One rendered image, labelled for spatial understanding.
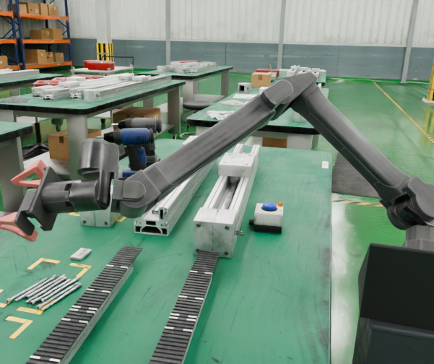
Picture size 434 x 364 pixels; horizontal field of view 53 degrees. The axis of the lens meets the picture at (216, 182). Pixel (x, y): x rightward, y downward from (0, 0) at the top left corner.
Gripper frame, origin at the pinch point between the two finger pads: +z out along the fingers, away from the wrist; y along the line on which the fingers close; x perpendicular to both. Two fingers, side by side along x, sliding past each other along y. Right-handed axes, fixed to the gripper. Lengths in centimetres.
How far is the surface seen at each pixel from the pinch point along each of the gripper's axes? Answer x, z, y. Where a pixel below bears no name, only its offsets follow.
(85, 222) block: 39.8, 10.3, -22.6
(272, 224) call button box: 49, -43, -24
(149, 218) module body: 38.8, -10.1, -21.5
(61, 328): 13.7, -10.0, 18.8
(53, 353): 10.7, -11.9, 24.0
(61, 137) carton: 180, 160, -216
